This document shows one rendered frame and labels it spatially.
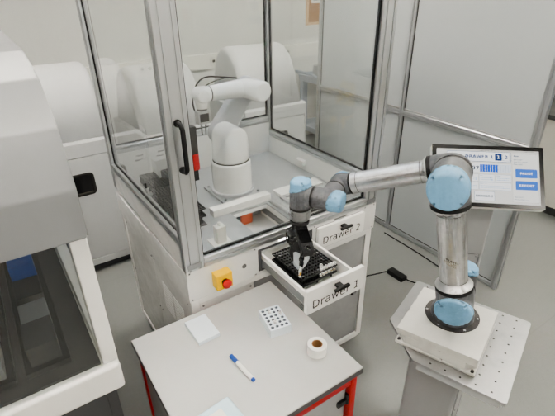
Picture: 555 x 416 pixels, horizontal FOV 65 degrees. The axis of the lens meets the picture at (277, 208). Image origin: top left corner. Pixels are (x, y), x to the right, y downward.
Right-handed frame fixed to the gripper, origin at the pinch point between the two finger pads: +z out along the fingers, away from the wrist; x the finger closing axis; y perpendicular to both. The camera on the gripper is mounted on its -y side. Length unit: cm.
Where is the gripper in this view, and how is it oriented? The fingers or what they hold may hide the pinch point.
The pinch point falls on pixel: (301, 267)
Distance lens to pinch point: 163.9
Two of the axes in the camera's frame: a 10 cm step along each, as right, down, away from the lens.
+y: -3.3, -4.5, 8.3
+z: 0.1, 8.8, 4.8
